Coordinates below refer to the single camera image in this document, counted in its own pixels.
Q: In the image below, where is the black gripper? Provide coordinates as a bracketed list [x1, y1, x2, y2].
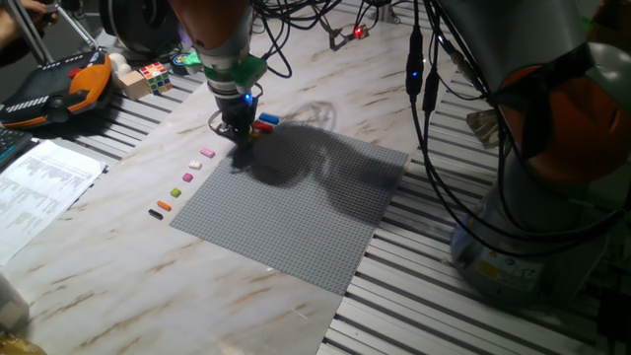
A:
[211, 88, 259, 148]

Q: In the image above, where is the dark red sleeved forearm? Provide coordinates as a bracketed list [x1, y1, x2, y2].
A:
[0, 7, 35, 68]

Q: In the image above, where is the grey Lego baseplate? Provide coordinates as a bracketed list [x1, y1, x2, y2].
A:
[169, 110, 410, 297]

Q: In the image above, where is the bare person hand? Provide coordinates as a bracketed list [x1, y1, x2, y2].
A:
[14, 0, 61, 24]

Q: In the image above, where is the black and blue round puck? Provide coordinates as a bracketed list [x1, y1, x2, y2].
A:
[170, 51, 191, 76]

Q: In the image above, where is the Rubik's cube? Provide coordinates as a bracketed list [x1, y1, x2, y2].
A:
[138, 61, 175, 97]

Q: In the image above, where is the pale purple plastic object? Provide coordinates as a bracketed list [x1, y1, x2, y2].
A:
[177, 20, 193, 49]

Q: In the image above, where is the wooden cube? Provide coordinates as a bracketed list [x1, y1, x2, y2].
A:
[118, 70, 152, 102]

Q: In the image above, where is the white round figure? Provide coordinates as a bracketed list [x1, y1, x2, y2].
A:
[107, 52, 133, 80]

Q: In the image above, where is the black filament spool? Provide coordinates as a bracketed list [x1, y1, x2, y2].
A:
[98, 0, 181, 56]

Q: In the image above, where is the marble pattern board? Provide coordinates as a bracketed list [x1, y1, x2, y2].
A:
[0, 0, 451, 355]

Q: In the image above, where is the thin metal rod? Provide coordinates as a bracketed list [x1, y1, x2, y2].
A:
[4, 0, 53, 65]
[53, 0, 103, 50]

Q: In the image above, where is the black and orange teach pendant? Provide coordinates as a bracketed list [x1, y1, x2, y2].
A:
[0, 50, 114, 130]

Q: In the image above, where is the printed paper sheet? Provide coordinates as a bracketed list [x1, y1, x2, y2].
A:
[0, 139, 107, 267]

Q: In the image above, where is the black keyboard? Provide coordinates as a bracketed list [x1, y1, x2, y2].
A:
[0, 126, 35, 174]

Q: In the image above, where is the translucent plastic cup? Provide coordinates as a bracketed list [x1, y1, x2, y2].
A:
[0, 273, 31, 336]

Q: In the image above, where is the gold foil packet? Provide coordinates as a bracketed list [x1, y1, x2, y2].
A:
[0, 332, 48, 355]

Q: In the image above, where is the green cloth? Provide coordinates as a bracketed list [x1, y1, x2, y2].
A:
[577, 14, 593, 43]

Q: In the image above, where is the thin grey sensor cable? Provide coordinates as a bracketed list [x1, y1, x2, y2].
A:
[207, 108, 233, 139]

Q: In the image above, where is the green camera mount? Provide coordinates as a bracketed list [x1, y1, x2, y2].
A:
[181, 50, 269, 89]

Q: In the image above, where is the black cable with red light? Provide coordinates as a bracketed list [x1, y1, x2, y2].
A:
[250, 0, 370, 80]

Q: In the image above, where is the black cable with blue light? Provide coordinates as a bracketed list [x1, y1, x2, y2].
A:
[403, 0, 627, 260]

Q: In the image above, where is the aluminium frame post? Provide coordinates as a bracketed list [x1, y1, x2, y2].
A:
[374, 0, 401, 25]

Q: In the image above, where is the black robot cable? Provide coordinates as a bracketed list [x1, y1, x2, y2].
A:
[418, 0, 622, 248]

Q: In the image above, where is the metal bracket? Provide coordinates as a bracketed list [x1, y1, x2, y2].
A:
[465, 108, 498, 148]

